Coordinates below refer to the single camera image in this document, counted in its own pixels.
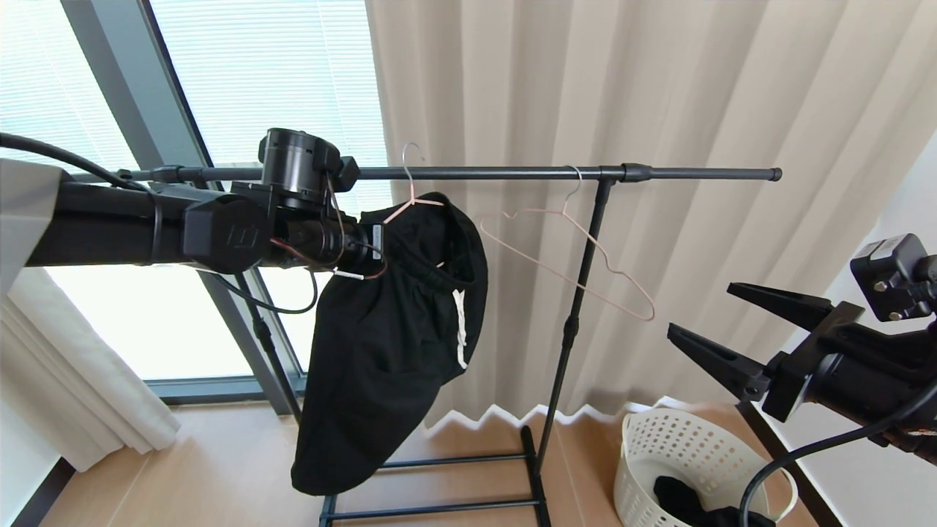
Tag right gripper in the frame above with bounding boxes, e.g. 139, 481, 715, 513
668, 282, 937, 440

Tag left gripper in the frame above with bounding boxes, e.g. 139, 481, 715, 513
333, 222, 386, 274

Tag pink clothes hanger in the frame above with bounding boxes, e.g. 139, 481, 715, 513
382, 143, 445, 225
479, 167, 656, 323

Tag black shorts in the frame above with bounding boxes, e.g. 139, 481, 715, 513
291, 192, 489, 497

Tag white laundry basket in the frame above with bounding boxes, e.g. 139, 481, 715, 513
613, 408, 799, 527

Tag black clothes rack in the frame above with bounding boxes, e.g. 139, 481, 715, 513
117, 162, 783, 527

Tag heap of clothes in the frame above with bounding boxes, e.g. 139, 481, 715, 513
652, 476, 777, 527

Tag beige curtain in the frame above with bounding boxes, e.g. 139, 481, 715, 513
0, 267, 181, 473
364, 0, 937, 433

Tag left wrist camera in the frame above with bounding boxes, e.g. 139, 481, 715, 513
322, 155, 361, 194

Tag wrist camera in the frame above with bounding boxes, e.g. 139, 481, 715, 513
849, 234, 937, 324
322, 155, 361, 194

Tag black cable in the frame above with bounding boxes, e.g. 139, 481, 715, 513
212, 271, 320, 316
0, 132, 151, 193
738, 381, 937, 527

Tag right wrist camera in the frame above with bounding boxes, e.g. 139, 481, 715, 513
849, 234, 937, 324

